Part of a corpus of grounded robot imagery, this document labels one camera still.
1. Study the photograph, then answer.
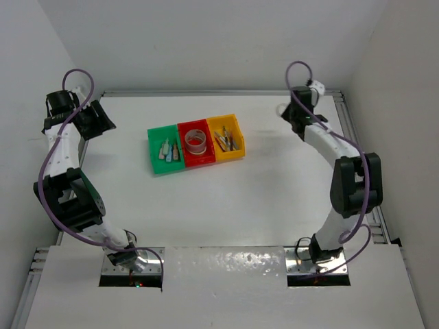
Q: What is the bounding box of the small white tape roll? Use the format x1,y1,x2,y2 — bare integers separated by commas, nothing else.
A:
275,103,288,117

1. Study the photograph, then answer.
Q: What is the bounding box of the pink eraser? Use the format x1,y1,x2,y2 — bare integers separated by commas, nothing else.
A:
158,149,165,160

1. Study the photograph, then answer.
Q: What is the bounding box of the green eraser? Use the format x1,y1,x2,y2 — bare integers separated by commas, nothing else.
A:
162,138,169,156

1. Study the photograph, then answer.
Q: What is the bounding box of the blue eraser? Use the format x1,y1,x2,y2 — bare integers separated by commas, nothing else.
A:
165,147,173,162

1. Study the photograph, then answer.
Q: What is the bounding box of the orange eraser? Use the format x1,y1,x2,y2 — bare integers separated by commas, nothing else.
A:
172,144,180,161

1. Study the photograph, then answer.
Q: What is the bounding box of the large white tape roll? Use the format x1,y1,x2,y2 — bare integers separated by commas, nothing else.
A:
185,129,206,151

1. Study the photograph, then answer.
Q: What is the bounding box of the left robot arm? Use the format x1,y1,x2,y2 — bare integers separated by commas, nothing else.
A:
34,88,142,272

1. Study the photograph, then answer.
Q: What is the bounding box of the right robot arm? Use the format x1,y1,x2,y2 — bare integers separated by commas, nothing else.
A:
281,86,383,263

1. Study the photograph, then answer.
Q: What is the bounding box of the green plastic bin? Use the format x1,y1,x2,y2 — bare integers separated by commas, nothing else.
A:
147,125,185,175

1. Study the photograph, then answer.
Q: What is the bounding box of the yellow plastic bin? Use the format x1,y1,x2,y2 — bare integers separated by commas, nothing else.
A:
206,114,246,162

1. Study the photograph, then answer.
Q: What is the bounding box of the red plastic bin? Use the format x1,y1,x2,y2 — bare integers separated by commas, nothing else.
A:
177,119,215,167

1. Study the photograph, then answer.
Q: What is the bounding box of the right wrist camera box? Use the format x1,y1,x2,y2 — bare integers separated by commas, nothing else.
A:
307,80,326,96

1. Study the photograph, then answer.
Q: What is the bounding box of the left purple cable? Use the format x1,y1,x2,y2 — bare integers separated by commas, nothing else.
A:
38,69,165,285

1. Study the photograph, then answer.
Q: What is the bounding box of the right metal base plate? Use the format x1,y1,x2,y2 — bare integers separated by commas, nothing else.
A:
284,246,348,276

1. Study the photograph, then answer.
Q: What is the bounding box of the metal base plate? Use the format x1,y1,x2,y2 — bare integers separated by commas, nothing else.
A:
102,247,165,276
284,246,348,276

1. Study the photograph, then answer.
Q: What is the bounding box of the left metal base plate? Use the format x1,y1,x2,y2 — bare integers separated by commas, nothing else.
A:
102,247,165,276

